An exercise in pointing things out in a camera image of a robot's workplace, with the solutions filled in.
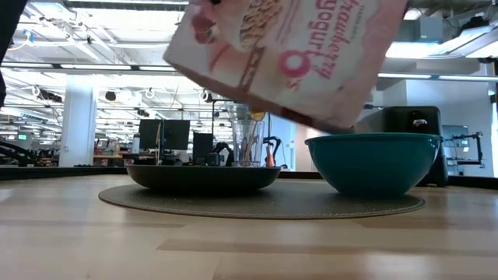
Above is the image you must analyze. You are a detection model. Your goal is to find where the gold metal spoon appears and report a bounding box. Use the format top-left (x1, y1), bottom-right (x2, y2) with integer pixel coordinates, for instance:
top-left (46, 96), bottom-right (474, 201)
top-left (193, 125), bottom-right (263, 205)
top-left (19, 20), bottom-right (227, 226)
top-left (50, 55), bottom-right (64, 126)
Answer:
top-left (243, 108), bottom-right (267, 164)

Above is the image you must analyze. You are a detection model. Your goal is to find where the pink strawberry yogurt cereal box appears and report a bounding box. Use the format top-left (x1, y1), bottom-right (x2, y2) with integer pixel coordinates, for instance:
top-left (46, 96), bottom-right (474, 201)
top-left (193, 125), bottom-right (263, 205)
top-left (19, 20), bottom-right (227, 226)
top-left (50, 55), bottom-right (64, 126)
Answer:
top-left (162, 0), bottom-right (409, 135)

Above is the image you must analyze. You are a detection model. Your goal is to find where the clear drinking glass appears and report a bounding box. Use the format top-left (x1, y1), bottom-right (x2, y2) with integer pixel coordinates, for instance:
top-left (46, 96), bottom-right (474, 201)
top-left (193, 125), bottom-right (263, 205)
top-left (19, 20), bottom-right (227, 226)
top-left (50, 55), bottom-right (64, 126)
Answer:
top-left (230, 118), bottom-right (265, 168)

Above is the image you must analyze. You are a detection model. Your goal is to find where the black computer monitor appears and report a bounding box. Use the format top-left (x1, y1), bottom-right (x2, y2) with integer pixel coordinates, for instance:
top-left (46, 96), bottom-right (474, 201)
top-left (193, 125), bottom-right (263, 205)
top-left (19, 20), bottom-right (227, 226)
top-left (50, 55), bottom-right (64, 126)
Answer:
top-left (139, 118), bottom-right (163, 151)
top-left (163, 119), bottom-right (191, 152)
top-left (192, 131), bottom-right (214, 164)

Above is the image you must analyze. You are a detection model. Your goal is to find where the dark green plate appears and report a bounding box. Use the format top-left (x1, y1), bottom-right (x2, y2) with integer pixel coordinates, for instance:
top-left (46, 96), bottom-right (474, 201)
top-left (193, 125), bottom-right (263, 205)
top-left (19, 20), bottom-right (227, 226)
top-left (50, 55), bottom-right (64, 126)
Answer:
top-left (126, 165), bottom-right (282, 195)

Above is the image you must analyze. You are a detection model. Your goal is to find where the round grey placemat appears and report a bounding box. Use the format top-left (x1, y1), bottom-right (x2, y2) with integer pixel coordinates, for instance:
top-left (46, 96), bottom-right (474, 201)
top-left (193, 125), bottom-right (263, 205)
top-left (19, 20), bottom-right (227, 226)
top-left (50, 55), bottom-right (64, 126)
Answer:
top-left (97, 180), bottom-right (426, 220)

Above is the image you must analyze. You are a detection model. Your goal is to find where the teal bowl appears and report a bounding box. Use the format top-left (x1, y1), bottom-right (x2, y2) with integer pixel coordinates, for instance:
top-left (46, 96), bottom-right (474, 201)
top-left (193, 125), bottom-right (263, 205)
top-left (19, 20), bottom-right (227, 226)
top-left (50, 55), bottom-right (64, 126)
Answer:
top-left (304, 132), bottom-right (443, 197)

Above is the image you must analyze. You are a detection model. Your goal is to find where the black toaster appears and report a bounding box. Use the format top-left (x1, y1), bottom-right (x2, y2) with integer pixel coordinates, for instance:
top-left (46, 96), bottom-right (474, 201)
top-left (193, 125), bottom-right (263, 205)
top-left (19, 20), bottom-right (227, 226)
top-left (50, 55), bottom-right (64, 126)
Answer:
top-left (356, 105), bottom-right (449, 187)

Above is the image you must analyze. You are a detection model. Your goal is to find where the white pillar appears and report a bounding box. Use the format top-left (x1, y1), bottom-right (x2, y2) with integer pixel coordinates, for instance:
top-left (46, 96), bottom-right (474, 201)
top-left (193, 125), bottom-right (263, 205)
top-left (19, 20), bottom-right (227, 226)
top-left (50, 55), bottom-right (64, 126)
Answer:
top-left (58, 87), bottom-right (98, 168)

